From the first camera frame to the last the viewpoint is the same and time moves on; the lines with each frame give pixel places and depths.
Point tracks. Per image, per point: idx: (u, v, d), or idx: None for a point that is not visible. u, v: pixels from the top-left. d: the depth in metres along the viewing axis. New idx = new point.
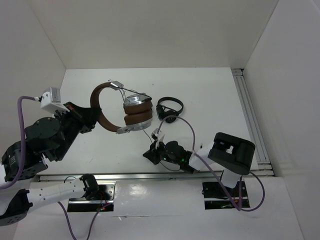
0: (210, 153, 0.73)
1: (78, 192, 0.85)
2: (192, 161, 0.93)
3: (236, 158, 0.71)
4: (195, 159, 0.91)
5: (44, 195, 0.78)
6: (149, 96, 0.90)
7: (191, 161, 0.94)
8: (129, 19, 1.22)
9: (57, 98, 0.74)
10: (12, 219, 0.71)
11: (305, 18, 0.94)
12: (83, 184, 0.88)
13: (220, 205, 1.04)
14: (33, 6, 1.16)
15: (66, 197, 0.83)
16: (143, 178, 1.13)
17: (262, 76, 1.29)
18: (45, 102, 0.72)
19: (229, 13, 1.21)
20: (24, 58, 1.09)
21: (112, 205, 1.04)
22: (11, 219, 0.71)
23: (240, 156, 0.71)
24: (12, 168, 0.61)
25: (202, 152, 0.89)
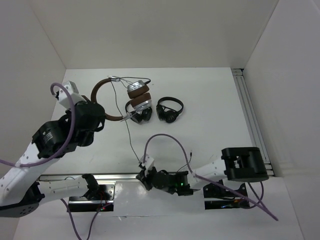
0: (229, 175, 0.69)
1: (82, 188, 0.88)
2: (193, 183, 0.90)
3: (253, 173, 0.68)
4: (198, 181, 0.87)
5: (54, 188, 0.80)
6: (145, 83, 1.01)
7: (193, 184, 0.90)
8: (129, 19, 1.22)
9: (76, 90, 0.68)
10: (25, 210, 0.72)
11: (305, 17, 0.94)
12: (85, 181, 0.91)
13: (220, 205, 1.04)
14: (32, 5, 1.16)
15: (71, 193, 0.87)
16: None
17: (262, 77, 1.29)
18: (66, 94, 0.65)
19: (230, 12, 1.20)
20: (24, 56, 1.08)
21: (112, 205, 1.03)
22: (24, 210, 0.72)
23: (257, 168, 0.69)
24: (49, 146, 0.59)
25: (211, 173, 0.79)
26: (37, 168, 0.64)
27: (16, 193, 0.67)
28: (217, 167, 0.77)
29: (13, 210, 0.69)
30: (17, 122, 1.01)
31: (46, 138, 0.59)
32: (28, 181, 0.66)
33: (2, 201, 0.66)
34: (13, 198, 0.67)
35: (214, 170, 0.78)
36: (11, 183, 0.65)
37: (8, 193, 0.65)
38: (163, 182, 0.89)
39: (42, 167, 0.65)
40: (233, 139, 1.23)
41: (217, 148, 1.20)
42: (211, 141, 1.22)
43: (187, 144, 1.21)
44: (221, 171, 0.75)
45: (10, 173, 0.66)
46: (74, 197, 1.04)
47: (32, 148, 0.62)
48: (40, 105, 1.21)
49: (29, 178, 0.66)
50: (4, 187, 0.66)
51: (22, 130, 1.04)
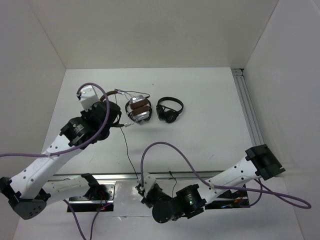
0: (265, 177, 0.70)
1: (84, 186, 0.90)
2: (209, 198, 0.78)
3: (278, 165, 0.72)
4: (217, 192, 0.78)
5: (57, 187, 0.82)
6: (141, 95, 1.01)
7: (210, 198, 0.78)
8: (129, 19, 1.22)
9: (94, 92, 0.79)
10: (33, 210, 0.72)
11: (306, 17, 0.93)
12: (85, 180, 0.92)
13: (219, 205, 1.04)
14: (32, 5, 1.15)
15: (73, 192, 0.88)
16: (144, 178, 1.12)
17: (262, 76, 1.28)
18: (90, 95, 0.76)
19: (230, 11, 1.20)
20: (24, 56, 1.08)
21: (112, 205, 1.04)
22: (32, 211, 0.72)
23: (275, 161, 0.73)
24: (79, 136, 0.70)
25: (236, 176, 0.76)
26: (64, 158, 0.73)
27: (39, 183, 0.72)
28: (243, 170, 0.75)
29: (29, 205, 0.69)
30: (17, 122, 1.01)
31: (75, 130, 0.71)
32: (51, 171, 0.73)
33: (25, 192, 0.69)
34: (35, 188, 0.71)
35: (240, 174, 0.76)
36: (38, 173, 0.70)
37: (33, 183, 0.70)
38: (165, 215, 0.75)
39: (67, 158, 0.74)
40: (233, 139, 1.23)
41: (217, 148, 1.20)
42: (211, 141, 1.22)
43: (187, 144, 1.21)
44: (248, 174, 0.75)
45: (34, 164, 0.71)
46: (75, 198, 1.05)
47: (60, 140, 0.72)
48: (41, 105, 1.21)
49: (53, 168, 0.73)
50: (27, 178, 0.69)
51: (22, 130, 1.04)
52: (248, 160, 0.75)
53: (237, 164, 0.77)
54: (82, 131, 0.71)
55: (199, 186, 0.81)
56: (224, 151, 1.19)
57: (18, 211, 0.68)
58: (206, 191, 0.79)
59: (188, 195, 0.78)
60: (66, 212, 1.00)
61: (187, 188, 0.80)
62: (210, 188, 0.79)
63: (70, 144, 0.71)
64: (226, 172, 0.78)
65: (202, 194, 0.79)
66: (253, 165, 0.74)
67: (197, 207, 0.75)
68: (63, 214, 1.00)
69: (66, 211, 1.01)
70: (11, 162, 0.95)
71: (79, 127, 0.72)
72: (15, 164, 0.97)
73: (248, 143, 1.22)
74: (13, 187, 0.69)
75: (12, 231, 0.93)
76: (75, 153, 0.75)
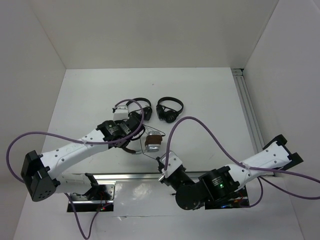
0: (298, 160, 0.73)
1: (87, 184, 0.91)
2: (242, 180, 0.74)
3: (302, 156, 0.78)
4: (251, 175, 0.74)
5: (66, 178, 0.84)
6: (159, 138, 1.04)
7: (243, 181, 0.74)
8: (129, 19, 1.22)
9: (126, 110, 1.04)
10: (44, 193, 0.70)
11: (306, 17, 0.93)
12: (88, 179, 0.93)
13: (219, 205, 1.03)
14: (32, 4, 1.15)
15: (79, 189, 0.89)
16: (143, 178, 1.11)
17: (262, 76, 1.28)
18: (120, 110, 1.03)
19: (230, 12, 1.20)
20: (24, 56, 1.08)
21: (112, 205, 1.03)
22: (42, 194, 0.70)
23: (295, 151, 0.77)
24: (112, 136, 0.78)
25: (269, 159, 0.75)
26: (95, 150, 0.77)
27: (65, 167, 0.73)
28: (276, 154, 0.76)
29: (47, 185, 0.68)
30: (17, 122, 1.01)
31: (110, 129, 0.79)
32: (78, 159, 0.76)
33: (53, 169, 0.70)
34: (60, 170, 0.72)
35: (273, 157, 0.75)
36: (69, 155, 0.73)
37: (63, 163, 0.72)
38: (192, 200, 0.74)
39: (96, 151, 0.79)
40: (234, 139, 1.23)
41: (217, 148, 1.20)
42: (211, 141, 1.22)
43: (188, 144, 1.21)
44: (281, 158, 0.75)
45: (67, 147, 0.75)
46: (75, 197, 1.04)
47: (95, 133, 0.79)
48: (41, 105, 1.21)
49: (82, 156, 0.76)
50: (58, 157, 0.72)
51: (22, 130, 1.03)
52: (279, 145, 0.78)
53: (269, 148, 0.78)
54: (115, 132, 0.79)
55: (230, 169, 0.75)
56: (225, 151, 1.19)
57: (37, 188, 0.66)
58: (239, 174, 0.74)
59: (214, 180, 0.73)
60: (66, 212, 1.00)
61: (212, 173, 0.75)
62: (243, 171, 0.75)
63: (103, 139, 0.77)
64: (258, 155, 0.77)
65: (234, 176, 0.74)
66: (284, 149, 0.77)
67: (224, 194, 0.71)
68: (62, 214, 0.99)
69: (66, 211, 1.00)
70: (11, 162, 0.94)
71: (113, 128, 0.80)
72: (15, 164, 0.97)
73: (248, 142, 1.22)
74: (42, 161, 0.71)
75: (12, 231, 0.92)
76: (104, 149, 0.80)
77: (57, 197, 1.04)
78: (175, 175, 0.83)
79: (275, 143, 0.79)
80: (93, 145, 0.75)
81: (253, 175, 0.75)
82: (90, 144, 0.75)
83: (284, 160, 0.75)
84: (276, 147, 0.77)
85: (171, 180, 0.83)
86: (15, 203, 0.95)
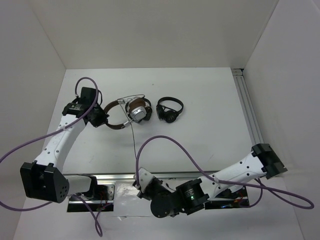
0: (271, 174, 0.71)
1: (86, 180, 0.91)
2: (212, 194, 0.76)
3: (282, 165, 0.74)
4: (221, 188, 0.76)
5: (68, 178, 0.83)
6: (140, 101, 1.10)
7: (212, 194, 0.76)
8: (129, 19, 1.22)
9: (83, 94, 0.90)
10: (62, 190, 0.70)
11: (306, 17, 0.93)
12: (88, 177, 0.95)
13: (219, 205, 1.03)
14: (32, 5, 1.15)
15: (82, 186, 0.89)
16: None
17: (262, 76, 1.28)
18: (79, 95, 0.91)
19: (229, 12, 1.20)
20: (24, 57, 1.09)
21: (112, 205, 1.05)
22: (62, 192, 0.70)
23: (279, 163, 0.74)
24: (80, 110, 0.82)
25: (240, 171, 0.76)
26: (75, 130, 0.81)
27: (62, 156, 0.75)
28: (249, 166, 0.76)
29: (61, 178, 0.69)
30: (18, 122, 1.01)
31: (75, 107, 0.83)
32: (67, 145, 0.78)
33: (56, 163, 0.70)
34: (61, 161, 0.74)
35: (246, 170, 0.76)
36: (60, 144, 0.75)
37: (59, 153, 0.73)
38: (164, 210, 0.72)
39: (77, 131, 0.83)
40: (234, 139, 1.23)
41: (217, 148, 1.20)
42: (210, 141, 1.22)
43: (187, 144, 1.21)
44: (254, 170, 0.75)
45: (52, 141, 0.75)
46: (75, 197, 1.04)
47: (66, 118, 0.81)
48: (41, 105, 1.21)
49: (69, 141, 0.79)
50: (52, 152, 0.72)
51: (22, 130, 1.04)
52: (254, 156, 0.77)
53: (243, 160, 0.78)
54: (81, 106, 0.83)
55: (202, 181, 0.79)
56: (224, 152, 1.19)
57: (55, 184, 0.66)
58: (210, 186, 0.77)
59: (188, 191, 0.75)
60: (66, 212, 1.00)
61: (187, 183, 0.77)
62: (213, 183, 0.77)
63: (76, 116, 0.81)
64: (231, 167, 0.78)
65: (204, 189, 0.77)
66: (260, 161, 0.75)
67: (197, 203, 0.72)
68: (62, 214, 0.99)
69: (66, 211, 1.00)
70: (12, 162, 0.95)
71: (77, 106, 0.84)
72: (15, 164, 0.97)
73: (248, 143, 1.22)
74: (41, 163, 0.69)
75: (12, 232, 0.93)
76: (82, 126, 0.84)
77: None
78: (149, 189, 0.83)
79: (250, 153, 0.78)
80: (73, 125, 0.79)
81: (225, 187, 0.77)
82: (70, 127, 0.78)
83: (257, 172, 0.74)
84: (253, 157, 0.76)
85: (148, 194, 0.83)
86: (15, 204, 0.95)
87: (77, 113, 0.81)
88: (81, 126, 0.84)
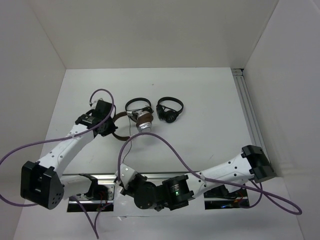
0: (258, 177, 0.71)
1: (87, 180, 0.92)
2: (197, 191, 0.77)
3: (271, 169, 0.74)
4: (206, 186, 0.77)
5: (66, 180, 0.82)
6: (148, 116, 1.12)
7: (197, 191, 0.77)
8: (129, 19, 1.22)
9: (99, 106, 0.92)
10: (55, 196, 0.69)
11: (306, 17, 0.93)
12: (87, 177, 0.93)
13: (219, 205, 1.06)
14: (32, 5, 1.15)
15: (80, 188, 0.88)
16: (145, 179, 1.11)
17: (262, 76, 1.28)
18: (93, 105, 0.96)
19: (229, 12, 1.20)
20: (24, 57, 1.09)
21: (112, 205, 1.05)
22: (55, 198, 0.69)
23: (268, 167, 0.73)
24: (92, 123, 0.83)
25: (228, 172, 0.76)
26: (83, 141, 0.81)
27: (65, 163, 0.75)
28: (237, 166, 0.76)
29: (57, 182, 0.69)
30: (17, 122, 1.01)
31: (88, 119, 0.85)
32: (73, 153, 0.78)
33: (57, 167, 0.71)
34: (61, 167, 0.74)
35: (233, 170, 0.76)
36: (66, 150, 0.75)
37: (63, 159, 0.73)
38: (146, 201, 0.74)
39: (85, 143, 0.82)
40: (233, 139, 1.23)
41: (216, 148, 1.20)
42: (210, 141, 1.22)
43: (186, 144, 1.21)
44: (242, 171, 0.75)
45: (58, 146, 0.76)
46: None
47: (77, 127, 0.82)
48: (41, 105, 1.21)
49: (75, 149, 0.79)
50: (56, 156, 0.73)
51: (22, 130, 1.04)
52: (243, 157, 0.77)
53: (231, 160, 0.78)
54: (94, 119, 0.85)
55: (189, 178, 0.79)
56: (224, 152, 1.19)
57: (51, 188, 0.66)
58: (195, 184, 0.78)
59: (174, 186, 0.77)
60: (66, 212, 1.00)
61: (174, 178, 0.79)
62: (200, 181, 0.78)
63: (88, 127, 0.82)
64: (220, 167, 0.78)
65: (190, 186, 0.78)
66: (249, 162, 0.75)
67: (181, 199, 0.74)
68: (62, 214, 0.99)
69: (66, 211, 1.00)
70: (12, 161, 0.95)
71: (90, 118, 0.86)
72: (15, 163, 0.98)
73: (248, 142, 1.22)
74: (43, 164, 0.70)
75: (11, 232, 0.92)
76: (90, 138, 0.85)
77: None
78: (132, 183, 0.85)
79: (240, 154, 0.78)
80: (82, 135, 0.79)
81: (211, 186, 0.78)
82: (79, 136, 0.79)
83: (243, 173, 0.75)
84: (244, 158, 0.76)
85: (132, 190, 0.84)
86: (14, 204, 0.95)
87: (88, 125, 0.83)
88: (89, 139, 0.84)
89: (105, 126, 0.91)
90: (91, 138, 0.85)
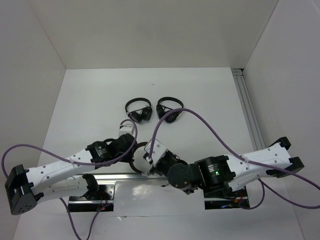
0: (298, 165, 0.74)
1: (82, 188, 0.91)
2: (239, 173, 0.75)
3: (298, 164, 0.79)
4: (249, 170, 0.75)
5: (53, 188, 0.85)
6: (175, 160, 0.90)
7: (238, 174, 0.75)
8: (129, 20, 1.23)
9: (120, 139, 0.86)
10: (24, 207, 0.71)
11: (307, 17, 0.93)
12: (84, 181, 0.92)
13: (221, 206, 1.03)
14: (32, 5, 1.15)
15: (70, 193, 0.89)
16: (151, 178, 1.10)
17: (262, 76, 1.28)
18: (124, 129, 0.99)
19: (229, 12, 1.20)
20: (24, 57, 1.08)
21: (112, 205, 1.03)
22: (22, 208, 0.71)
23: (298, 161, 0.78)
24: (99, 157, 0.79)
25: (270, 158, 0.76)
26: (81, 170, 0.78)
27: (50, 182, 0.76)
28: (277, 154, 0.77)
29: (29, 201, 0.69)
30: (18, 122, 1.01)
31: (100, 151, 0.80)
32: (65, 177, 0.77)
33: (36, 185, 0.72)
34: (44, 185, 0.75)
35: (274, 157, 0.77)
36: (55, 173, 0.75)
37: (48, 180, 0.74)
38: (183, 180, 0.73)
39: (83, 171, 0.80)
40: (234, 139, 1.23)
41: (217, 148, 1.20)
42: (210, 141, 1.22)
43: (187, 144, 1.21)
44: (282, 158, 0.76)
45: (54, 164, 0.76)
46: (74, 198, 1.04)
47: (84, 153, 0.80)
48: (40, 105, 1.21)
49: (69, 175, 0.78)
50: (44, 174, 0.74)
51: (22, 130, 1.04)
52: (281, 146, 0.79)
53: (271, 148, 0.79)
54: (104, 154, 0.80)
55: (229, 159, 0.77)
56: (224, 152, 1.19)
57: (18, 203, 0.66)
58: (236, 166, 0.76)
59: (209, 167, 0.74)
60: (66, 212, 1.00)
61: (210, 159, 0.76)
62: (241, 163, 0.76)
63: (91, 160, 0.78)
64: (262, 152, 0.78)
65: (231, 167, 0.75)
66: (287, 152, 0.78)
67: (218, 181, 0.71)
68: (62, 214, 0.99)
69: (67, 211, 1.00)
70: (11, 161, 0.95)
71: (102, 150, 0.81)
72: (15, 163, 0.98)
73: (248, 142, 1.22)
74: (28, 176, 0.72)
75: (11, 232, 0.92)
76: (91, 169, 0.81)
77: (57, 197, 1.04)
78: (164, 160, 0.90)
79: (278, 143, 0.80)
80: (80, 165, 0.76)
81: (252, 170, 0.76)
82: (77, 165, 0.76)
83: (283, 162, 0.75)
84: (282, 147, 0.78)
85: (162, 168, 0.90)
86: None
87: (94, 158, 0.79)
88: (89, 169, 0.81)
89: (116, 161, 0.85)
90: (93, 169, 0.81)
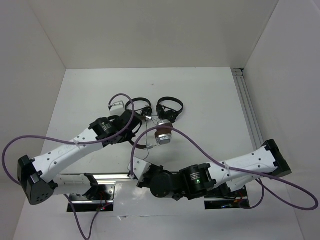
0: (283, 169, 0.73)
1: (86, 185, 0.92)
2: (220, 180, 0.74)
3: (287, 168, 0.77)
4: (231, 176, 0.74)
5: (64, 180, 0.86)
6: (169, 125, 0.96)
7: (220, 180, 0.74)
8: (129, 20, 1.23)
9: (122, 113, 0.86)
10: (41, 196, 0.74)
11: (306, 17, 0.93)
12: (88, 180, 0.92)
13: (219, 205, 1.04)
14: (32, 5, 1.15)
15: (77, 189, 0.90)
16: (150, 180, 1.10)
17: (262, 76, 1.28)
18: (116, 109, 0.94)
19: (229, 12, 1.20)
20: (24, 57, 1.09)
21: (112, 205, 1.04)
22: (40, 197, 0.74)
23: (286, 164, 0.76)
24: (105, 134, 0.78)
25: (253, 163, 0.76)
26: (87, 150, 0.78)
27: (59, 169, 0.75)
28: (262, 158, 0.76)
29: (43, 188, 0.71)
30: (18, 122, 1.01)
31: (104, 127, 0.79)
32: (72, 159, 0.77)
33: (46, 173, 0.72)
34: (54, 172, 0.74)
35: (258, 161, 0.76)
36: (62, 158, 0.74)
37: (55, 166, 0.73)
38: (163, 190, 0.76)
39: (90, 151, 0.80)
40: (233, 139, 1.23)
41: (216, 148, 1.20)
42: (210, 141, 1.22)
43: (187, 144, 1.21)
44: (266, 163, 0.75)
45: (59, 149, 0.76)
46: (75, 197, 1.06)
47: (88, 132, 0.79)
48: (41, 105, 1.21)
49: (76, 157, 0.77)
50: (50, 160, 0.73)
51: (22, 130, 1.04)
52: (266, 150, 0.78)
53: (255, 152, 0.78)
54: (109, 130, 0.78)
55: (211, 166, 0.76)
56: (224, 152, 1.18)
57: (33, 193, 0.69)
58: (218, 172, 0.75)
59: (192, 174, 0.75)
60: (66, 212, 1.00)
61: (193, 167, 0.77)
62: (223, 170, 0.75)
63: (97, 138, 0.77)
64: (245, 157, 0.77)
65: (212, 174, 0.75)
66: (273, 155, 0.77)
67: (201, 188, 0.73)
68: (62, 214, 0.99)
69: (66, 211, 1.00)
70: (12, 162, 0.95)
71: (107, 125, 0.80)
72: (15, 164, 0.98)
73: (248, 142, 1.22)
74: (35, 166, 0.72)
75: (11, 232, 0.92)
76: (98, 149, 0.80)
77: (57, 197, 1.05)
78: (148, 175, 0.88)
79: (263, 147, 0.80)
80: (86, 144, 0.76)
81: (234, 176, 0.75)
82: (82, 145, 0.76)
83: (267, 166, 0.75)
84: (267, 151, 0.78)
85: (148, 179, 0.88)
86: (14, 204, 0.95)
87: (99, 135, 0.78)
88: (98, 148, 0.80)
89: (122, 138, 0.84)
90: (100, 148, 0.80)
